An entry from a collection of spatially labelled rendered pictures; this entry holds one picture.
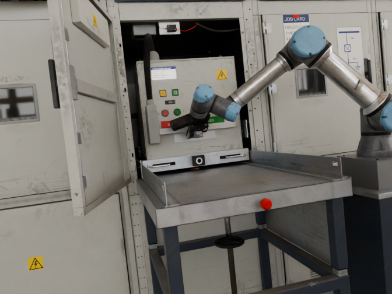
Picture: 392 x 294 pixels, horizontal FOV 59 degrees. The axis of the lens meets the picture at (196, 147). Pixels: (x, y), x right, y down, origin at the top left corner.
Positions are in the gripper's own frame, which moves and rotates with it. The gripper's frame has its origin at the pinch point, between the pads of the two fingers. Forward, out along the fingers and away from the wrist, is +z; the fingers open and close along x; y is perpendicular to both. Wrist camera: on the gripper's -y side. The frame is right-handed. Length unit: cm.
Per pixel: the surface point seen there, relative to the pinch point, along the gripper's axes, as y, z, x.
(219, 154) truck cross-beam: 16.5, 9.1, -7.3
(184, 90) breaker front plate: 2.2, -6.6, 22.2
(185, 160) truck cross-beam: -1.2, 9.5, -7.9
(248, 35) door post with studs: 37, -22, 41
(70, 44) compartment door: -44, -55, 7
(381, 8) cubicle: 117, -28, 51
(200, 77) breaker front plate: 11.4, -9.4, 27.1
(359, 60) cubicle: 98, -16, 26
